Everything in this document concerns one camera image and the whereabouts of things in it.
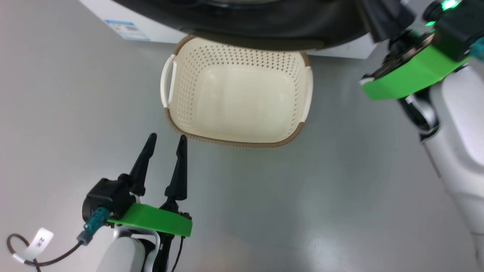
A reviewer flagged teal right camera connector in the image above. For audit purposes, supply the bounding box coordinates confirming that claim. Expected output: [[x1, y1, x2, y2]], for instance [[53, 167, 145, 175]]
[[469, 37, 484, 62]]

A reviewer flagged white front-load washing machine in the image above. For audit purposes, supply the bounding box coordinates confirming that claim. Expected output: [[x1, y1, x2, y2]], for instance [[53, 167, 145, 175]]
[[79, 0, 411, 60]]

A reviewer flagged white cable label tag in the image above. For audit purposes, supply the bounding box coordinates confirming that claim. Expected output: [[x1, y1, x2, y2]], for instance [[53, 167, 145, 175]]
[[23, 227, 54, 261]]

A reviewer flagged teal camera connector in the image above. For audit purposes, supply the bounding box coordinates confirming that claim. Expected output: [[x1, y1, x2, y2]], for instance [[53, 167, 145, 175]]
[[469, 37, 484, 62], [77, 207, 110, 246]]

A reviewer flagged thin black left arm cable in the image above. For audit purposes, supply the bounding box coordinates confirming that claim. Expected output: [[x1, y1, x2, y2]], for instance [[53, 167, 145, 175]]
[[171, 236, 184, 272]]

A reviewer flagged teal left camera connector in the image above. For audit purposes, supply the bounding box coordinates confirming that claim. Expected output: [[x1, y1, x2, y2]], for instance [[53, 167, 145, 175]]
[[77, 207, 110, 246]]

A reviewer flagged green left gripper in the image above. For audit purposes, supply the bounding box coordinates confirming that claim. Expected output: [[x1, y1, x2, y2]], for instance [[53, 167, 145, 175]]
[[108, 133, 192, 238]]

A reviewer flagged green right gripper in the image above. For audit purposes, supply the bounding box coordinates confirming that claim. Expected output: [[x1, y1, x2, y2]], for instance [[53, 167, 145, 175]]
[[357, 0, 473, 100]]

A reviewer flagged dark round washing machine door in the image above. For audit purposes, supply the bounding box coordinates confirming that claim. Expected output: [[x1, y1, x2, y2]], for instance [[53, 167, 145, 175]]
[[112, 0, 373, 52]]

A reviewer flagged brown left camera cable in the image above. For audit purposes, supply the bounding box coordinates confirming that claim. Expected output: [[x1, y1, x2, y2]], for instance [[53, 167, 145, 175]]
[[7, 233, 84, 272]]

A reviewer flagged blue energy label sticker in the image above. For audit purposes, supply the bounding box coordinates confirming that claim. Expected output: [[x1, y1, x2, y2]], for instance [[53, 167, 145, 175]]
[[104, 19, 151, 42]]

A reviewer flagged cream perforated laundry basket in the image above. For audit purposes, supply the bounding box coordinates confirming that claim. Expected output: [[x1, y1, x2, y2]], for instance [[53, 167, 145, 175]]
[[160, 35, 314, 148]]

